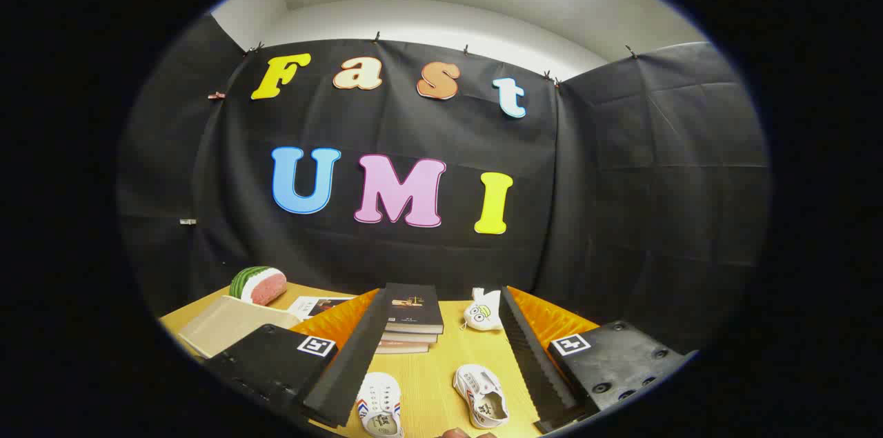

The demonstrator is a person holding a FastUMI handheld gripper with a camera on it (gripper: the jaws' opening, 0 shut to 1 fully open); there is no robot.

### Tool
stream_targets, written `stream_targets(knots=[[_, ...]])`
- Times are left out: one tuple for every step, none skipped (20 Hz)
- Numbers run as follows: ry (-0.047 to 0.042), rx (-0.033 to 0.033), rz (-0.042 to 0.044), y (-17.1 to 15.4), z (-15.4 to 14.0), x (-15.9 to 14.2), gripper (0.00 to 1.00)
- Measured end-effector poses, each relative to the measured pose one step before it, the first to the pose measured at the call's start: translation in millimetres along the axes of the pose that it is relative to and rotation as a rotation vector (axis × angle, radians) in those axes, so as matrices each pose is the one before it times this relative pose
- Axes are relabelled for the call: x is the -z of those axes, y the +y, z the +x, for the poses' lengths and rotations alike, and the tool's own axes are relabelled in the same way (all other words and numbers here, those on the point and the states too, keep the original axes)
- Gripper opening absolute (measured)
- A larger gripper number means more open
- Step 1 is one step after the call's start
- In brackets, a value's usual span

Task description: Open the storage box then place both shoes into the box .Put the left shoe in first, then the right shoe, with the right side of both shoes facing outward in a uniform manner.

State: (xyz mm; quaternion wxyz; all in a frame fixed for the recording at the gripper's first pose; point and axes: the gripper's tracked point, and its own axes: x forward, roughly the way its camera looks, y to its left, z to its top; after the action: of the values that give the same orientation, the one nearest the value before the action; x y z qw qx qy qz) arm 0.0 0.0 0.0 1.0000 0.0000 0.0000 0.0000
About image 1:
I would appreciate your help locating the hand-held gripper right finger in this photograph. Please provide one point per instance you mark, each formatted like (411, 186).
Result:
(531, 355)

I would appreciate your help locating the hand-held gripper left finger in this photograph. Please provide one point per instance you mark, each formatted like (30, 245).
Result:
(352, 355)

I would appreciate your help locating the white canvas shoe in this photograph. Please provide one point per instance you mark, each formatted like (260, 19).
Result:
(483, 396)
(379, 403)

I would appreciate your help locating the beige fabric storage box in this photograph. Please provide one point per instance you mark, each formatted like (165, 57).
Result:
(227, 324)

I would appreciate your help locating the brown cover book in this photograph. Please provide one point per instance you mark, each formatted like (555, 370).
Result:
(403, 347)

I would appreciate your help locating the dark thick book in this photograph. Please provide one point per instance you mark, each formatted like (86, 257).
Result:
(410, 337)

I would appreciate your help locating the white portrait cover book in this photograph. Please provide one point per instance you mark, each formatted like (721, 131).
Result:
(314, 305)

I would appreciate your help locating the white cartoon face plush toy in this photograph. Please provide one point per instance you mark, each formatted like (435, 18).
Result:
(483, 314)

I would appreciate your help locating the black cover book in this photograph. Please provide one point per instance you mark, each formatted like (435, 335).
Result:
(414, 307)

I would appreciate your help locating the watermelon slice plush toy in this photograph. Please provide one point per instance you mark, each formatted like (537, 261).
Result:
(259, 285)

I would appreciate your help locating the black backdrop cloth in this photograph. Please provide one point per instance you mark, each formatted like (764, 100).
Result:
(621, 183)

